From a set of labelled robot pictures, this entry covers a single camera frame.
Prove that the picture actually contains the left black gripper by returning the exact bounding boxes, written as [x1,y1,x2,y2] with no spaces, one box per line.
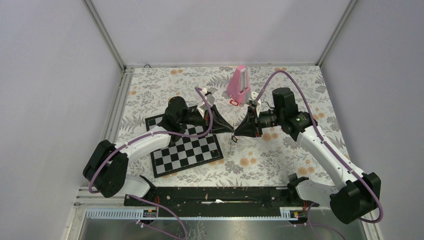
[178,105,234,137]

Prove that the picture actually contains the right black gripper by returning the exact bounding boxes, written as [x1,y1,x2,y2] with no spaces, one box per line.
[234,105,284,138]

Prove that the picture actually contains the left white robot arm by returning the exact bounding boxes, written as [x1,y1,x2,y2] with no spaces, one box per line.
[83,96,234,206]

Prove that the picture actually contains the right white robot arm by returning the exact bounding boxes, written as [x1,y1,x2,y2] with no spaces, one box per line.
[234,87,381,224]

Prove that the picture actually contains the red key tag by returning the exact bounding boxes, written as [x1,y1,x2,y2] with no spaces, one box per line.
[229,99,239,106]

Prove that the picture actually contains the floral table mat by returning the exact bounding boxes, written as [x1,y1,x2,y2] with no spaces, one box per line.
[117,66,348,187]

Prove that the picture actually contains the pink metronome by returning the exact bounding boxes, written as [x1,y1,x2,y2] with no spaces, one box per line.
[226,65,251,104]

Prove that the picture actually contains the black white chessboard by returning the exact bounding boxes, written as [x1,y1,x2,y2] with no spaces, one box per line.
[150,134,224,178]

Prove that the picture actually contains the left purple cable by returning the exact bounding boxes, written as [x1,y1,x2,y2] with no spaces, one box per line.
[87,87,215,240]

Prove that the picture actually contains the purple cable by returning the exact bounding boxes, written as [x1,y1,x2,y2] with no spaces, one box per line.
[253,70,384,240]
[87,87,215,240]

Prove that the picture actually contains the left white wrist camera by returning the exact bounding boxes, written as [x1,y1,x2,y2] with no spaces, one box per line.
[197,87,215,117]

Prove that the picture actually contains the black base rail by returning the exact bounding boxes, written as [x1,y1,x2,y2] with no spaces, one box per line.
[124,186,311,218]

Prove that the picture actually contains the white slotted cable duct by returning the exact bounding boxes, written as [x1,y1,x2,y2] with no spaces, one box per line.
[85,208,299,221]

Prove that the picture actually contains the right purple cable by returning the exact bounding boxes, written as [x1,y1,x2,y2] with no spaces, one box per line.
[253,70,384,240]

